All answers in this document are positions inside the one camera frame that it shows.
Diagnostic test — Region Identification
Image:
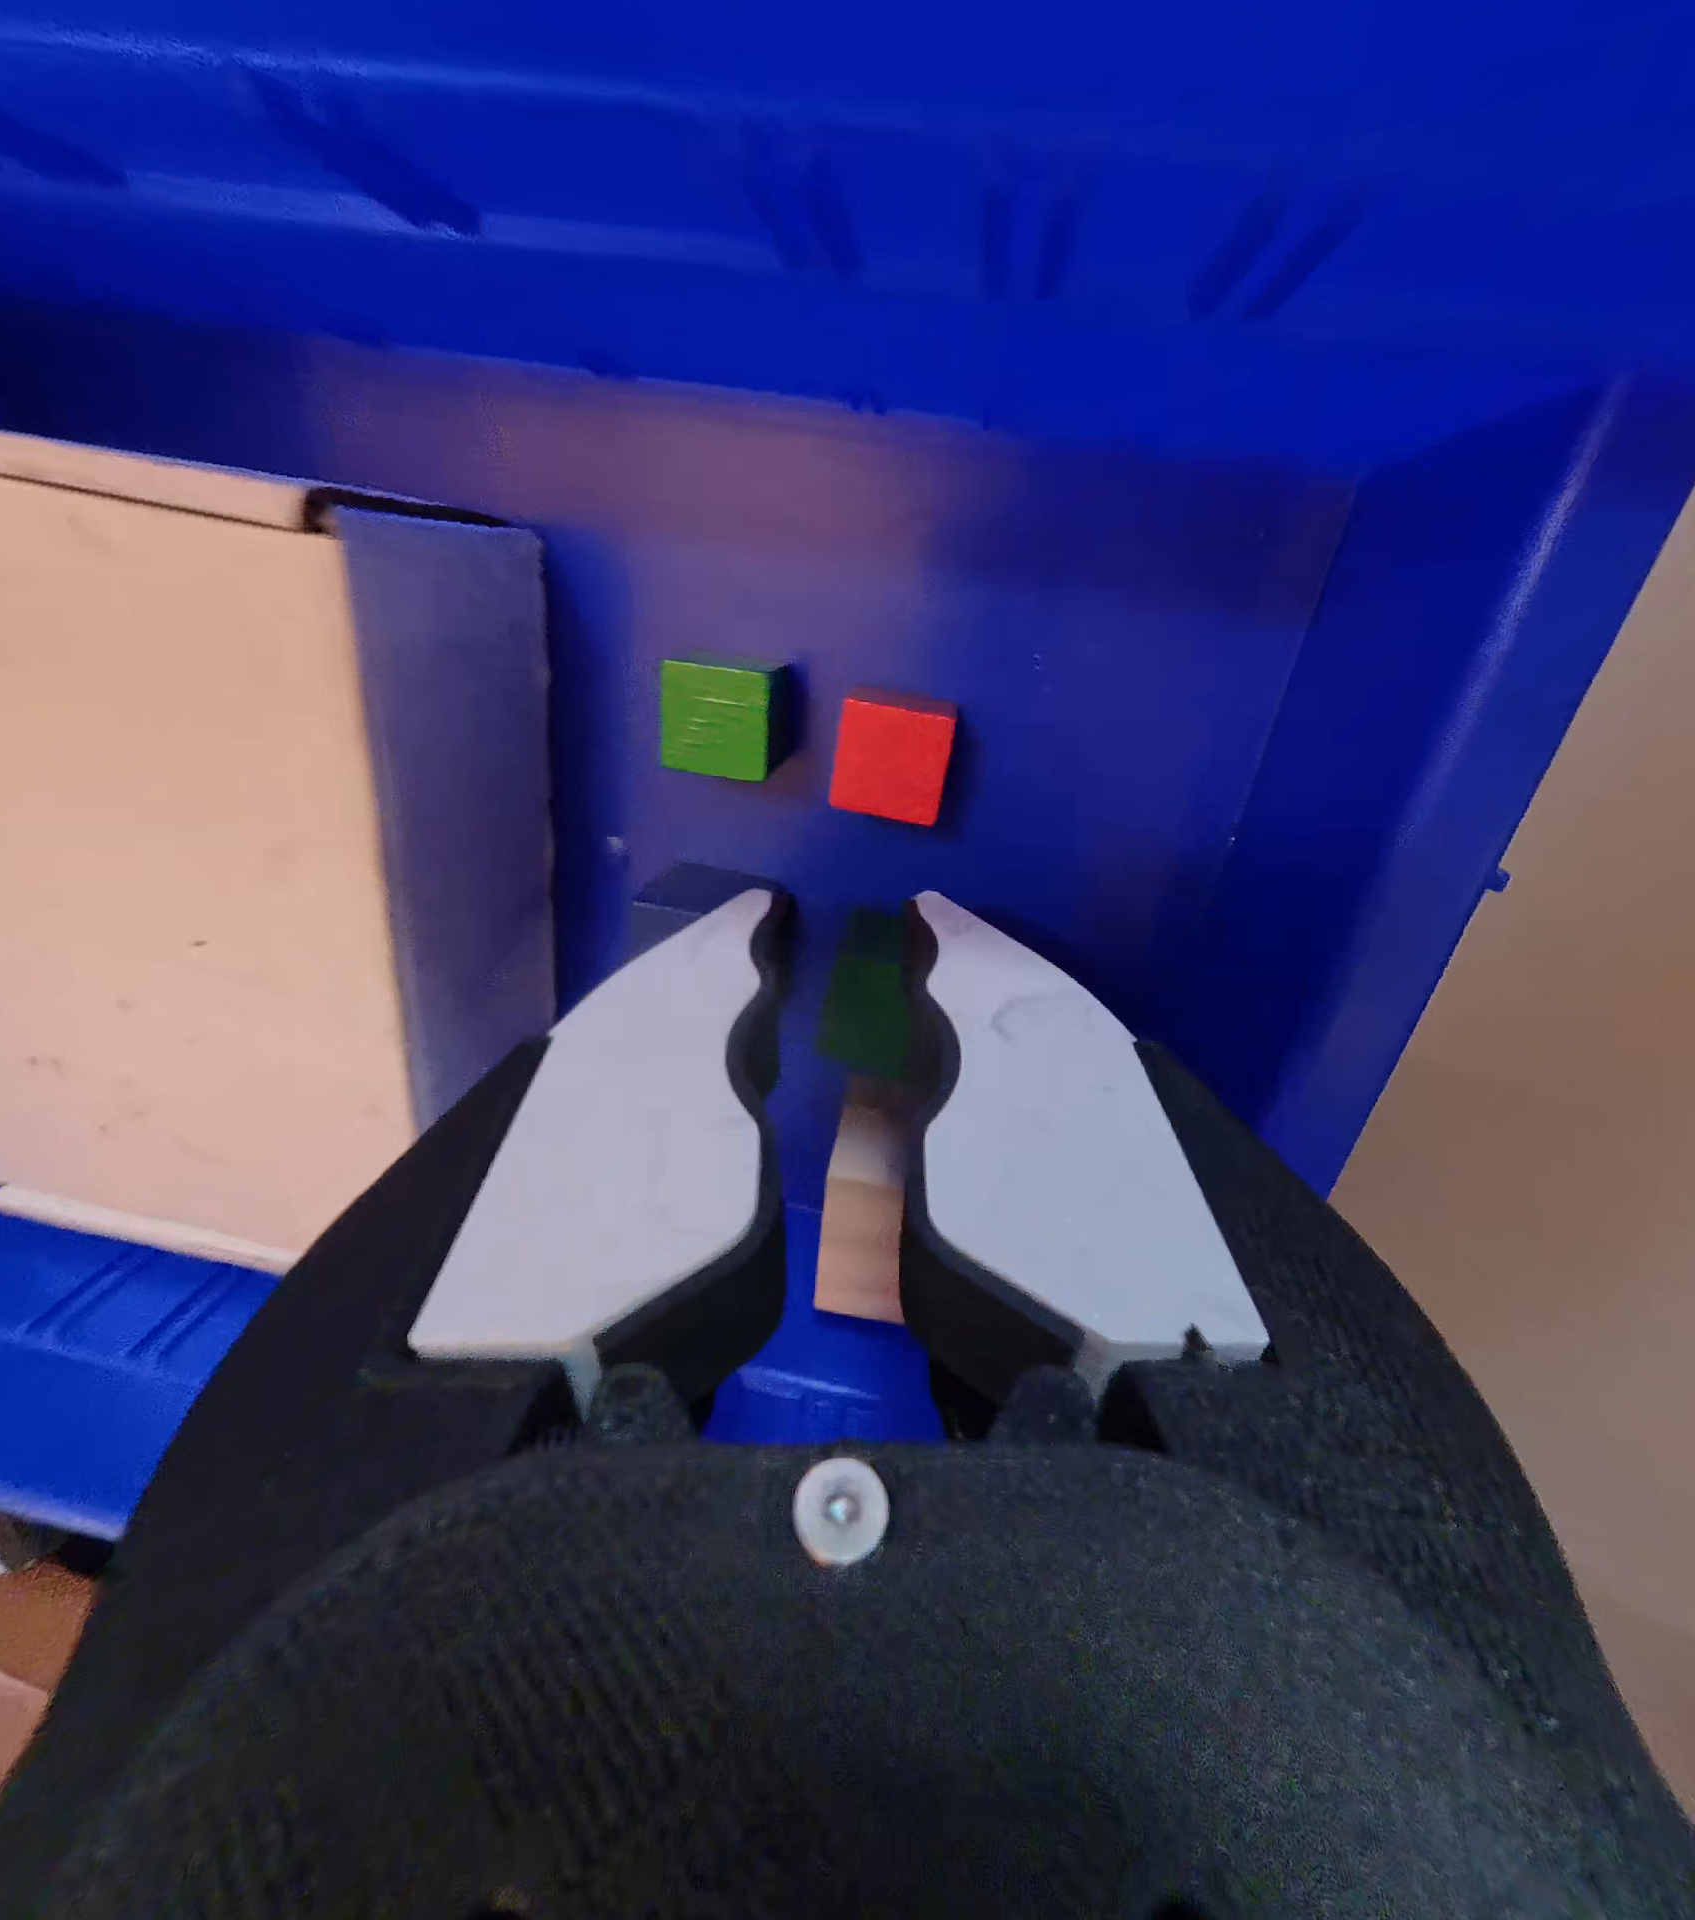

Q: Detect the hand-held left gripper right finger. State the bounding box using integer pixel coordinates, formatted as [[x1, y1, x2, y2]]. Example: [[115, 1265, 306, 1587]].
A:
[[900, 887, 1272, 1404]]

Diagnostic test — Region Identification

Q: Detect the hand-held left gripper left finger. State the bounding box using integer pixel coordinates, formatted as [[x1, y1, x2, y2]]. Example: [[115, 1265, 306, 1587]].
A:
[[408, 887, 796, 1397]]

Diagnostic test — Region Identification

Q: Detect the wooden cube with blue tape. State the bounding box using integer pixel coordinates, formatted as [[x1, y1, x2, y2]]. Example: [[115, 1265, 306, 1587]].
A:
[[814, 1085, 924, 1326]]

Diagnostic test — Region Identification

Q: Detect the blue plastic bin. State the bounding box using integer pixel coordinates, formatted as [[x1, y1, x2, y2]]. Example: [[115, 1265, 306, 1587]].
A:
[[0, 0, 1695, 1539]]

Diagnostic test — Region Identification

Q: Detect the green cube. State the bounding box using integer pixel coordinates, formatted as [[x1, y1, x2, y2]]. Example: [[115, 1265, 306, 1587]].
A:
[[814, 903, 928, 1081], [656, 654, 800, 786]]

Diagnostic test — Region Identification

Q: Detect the red cube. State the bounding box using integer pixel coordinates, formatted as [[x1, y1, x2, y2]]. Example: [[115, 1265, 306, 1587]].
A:
[[828, 689, 960, 827]]

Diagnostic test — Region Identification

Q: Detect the white cardboard box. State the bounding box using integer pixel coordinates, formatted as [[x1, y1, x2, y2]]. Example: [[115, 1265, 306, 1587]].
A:
[[0, 411, 560, 1278]]

